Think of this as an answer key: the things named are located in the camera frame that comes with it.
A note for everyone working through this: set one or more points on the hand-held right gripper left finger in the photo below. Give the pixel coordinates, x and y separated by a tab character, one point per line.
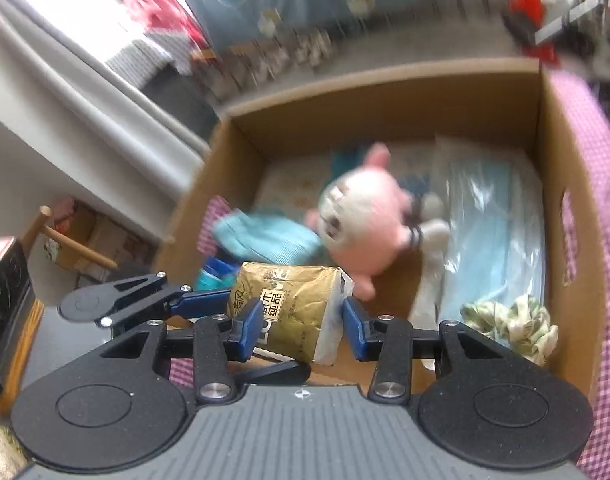
246	332

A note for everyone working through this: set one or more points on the blue face mask pack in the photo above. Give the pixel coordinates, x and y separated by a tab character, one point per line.
485	220

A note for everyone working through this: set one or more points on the black boxy device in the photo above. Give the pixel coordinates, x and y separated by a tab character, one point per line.
7	310

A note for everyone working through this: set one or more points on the teal wet wipes pack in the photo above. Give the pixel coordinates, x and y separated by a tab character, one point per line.
212	275

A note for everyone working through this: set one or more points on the wooden chair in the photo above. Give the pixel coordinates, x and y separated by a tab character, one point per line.
75	252

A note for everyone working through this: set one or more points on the red plastic bag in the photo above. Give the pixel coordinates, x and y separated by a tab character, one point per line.
527	5

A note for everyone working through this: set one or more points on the white teal cotton pad pack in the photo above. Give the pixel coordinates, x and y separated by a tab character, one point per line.
290	185

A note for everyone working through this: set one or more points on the grey curtain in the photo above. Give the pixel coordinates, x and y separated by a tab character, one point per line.
85	95

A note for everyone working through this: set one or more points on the brown cardboard box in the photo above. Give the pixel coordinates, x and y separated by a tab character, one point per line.
385	105

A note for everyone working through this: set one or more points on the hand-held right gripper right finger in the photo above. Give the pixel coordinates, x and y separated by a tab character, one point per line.
357	330

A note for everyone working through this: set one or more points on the pink plush toy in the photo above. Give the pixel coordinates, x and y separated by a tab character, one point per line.
370	220

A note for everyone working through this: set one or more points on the green patterned scrunchie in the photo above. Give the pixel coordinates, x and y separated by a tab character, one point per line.
525	325

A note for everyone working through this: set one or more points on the pink hanging clothes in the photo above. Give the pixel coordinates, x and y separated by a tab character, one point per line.
175	25

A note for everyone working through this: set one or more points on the polka dot cloth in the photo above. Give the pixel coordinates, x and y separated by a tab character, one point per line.
140	60

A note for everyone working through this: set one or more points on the white fuzzy blanket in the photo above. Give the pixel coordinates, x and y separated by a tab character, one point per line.
0	445

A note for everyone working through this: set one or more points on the gold tissue pack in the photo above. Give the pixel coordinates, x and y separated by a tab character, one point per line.
290	310

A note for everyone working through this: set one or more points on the teal striped cloth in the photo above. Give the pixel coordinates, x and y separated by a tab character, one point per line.
265	240

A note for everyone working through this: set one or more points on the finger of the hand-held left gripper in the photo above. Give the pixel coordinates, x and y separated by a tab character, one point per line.
285	372
205	302

